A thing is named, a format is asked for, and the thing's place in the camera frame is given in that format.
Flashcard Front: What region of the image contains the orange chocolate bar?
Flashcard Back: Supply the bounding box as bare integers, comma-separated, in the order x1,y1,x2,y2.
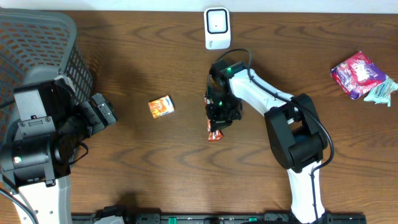
203,95,224,142

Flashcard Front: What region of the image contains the small orange snack packet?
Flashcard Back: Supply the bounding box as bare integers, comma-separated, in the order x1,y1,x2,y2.
148,95,175,118

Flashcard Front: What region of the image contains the purple snack packet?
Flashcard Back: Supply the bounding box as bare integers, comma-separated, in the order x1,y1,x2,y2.
331,51,387,100

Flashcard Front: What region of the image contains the teal white snack packet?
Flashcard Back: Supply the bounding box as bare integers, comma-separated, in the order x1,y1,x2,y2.
364,77,397,107

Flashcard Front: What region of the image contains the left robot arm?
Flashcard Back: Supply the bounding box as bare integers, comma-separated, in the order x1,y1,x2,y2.
1,77,117,223

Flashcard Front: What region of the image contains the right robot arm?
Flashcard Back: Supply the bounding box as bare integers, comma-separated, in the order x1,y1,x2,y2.
205,60,331,223

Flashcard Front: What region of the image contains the white barcode scanner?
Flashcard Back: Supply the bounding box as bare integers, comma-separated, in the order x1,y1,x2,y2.
203,7,231,50

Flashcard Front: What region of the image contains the grey plastic mesh basket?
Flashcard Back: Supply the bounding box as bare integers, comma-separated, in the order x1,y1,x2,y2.
0,8,94,144

